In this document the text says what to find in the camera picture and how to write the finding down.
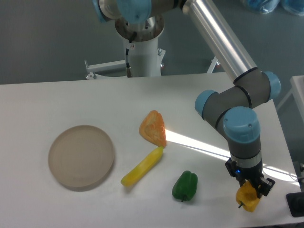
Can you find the yellow toy bell pepper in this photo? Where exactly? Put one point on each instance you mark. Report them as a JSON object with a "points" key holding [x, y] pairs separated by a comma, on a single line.
{"points": [[246, 197]]}

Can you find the beige round plate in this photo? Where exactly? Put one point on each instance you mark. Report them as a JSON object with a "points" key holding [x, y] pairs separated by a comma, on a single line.
{"points": [[81, 157]]}

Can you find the green toy bell pepper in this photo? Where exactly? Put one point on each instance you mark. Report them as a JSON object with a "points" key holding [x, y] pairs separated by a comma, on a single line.
{"points": [[185, 187]]}

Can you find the blue plastic bags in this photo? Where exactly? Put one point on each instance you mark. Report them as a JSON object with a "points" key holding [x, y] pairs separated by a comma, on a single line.
{"points": [[295, 7]]}

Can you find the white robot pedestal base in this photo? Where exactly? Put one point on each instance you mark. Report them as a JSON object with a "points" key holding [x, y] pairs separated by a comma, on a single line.
{"points": [[142, 56]]}

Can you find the black device at table edge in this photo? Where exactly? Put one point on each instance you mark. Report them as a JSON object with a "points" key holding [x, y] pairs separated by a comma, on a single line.
{"points": [[296, 204]]}

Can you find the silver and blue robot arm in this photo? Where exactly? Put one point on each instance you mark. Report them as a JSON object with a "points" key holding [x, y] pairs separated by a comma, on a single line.
{"points": [[230, 113]]}

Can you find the yellow toy corn cob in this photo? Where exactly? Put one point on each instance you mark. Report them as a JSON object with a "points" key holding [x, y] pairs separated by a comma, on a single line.
{"points": [[138, 172]]}

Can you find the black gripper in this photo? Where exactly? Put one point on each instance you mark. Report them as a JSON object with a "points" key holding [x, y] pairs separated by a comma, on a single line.
{"points": [[253, 174]]}

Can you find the orange toy pizza slice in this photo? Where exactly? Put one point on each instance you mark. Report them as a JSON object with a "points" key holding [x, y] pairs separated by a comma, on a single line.
{"points": [[152, 129]]}

